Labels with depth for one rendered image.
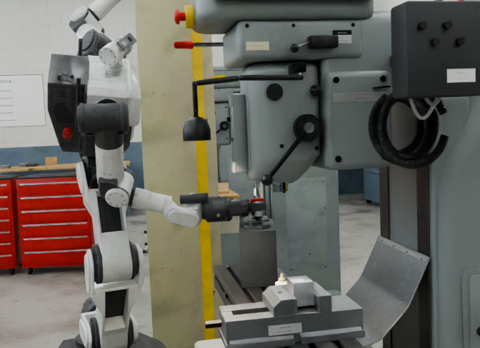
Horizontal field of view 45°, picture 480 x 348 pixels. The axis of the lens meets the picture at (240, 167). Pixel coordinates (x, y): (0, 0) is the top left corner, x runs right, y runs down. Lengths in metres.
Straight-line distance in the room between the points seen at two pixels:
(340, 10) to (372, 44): 0.13
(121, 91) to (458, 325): 1.22
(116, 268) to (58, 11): 8.95
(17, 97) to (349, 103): 9.45
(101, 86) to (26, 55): 8.85
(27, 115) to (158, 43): 7.52
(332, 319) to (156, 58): 2.16
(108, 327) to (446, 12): 1.58
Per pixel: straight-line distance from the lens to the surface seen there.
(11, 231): 6.32
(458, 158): 1.61
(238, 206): 1.96
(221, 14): 1.46
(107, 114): 1.79
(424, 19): 1.36
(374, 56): 1.58
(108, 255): 2.07
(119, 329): 2.27
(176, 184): 3.29
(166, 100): 3.27
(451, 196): 1.60
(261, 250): 1.88
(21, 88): 10.71
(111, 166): 1.89
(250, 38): 1.47
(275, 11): 1.49
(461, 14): 1.40
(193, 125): 1.46
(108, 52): 1.92
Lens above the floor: 1.48
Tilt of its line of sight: 5 degrees down
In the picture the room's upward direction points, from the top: 2 degrees counter-clockwise
